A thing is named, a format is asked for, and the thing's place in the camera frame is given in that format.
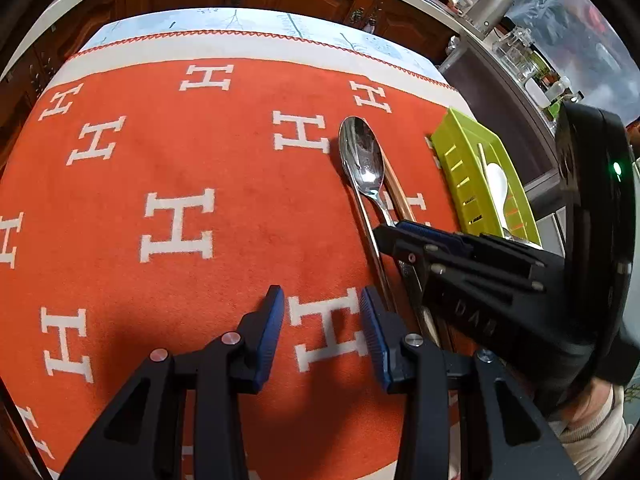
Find person's right forearm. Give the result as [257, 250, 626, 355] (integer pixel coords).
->
[547, 377, 628, 480]

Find white ceramic spoon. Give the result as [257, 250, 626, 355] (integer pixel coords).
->
[484, 162, 510, 211]

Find brown wooden chopstick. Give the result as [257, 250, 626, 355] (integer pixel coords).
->
[381, 152, 416, 224]

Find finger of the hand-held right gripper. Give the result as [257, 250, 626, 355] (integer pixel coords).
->
[400, 220, 563, 266]
[374, 222, 546, 293]

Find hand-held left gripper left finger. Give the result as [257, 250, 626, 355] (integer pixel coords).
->
[59, 285, 285, 480]

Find glass jars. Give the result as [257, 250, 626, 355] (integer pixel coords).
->
[492, 27, 536, 83]

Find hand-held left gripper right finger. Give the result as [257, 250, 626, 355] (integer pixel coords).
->
[361, 286, 578, 480]

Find metal pot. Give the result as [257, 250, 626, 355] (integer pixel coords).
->
[450, 0, 516, 38]

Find orange printed blanket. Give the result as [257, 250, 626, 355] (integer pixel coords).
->
[0, 30, 473, 480]

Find pale printed tablecloth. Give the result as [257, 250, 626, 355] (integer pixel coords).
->
[80, 7, 451, 88]

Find large metal spoon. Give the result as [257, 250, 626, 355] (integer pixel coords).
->
[339, 116, 403, 228]

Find green plastic tray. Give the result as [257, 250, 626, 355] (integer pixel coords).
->
[430, 106, 543, 248]

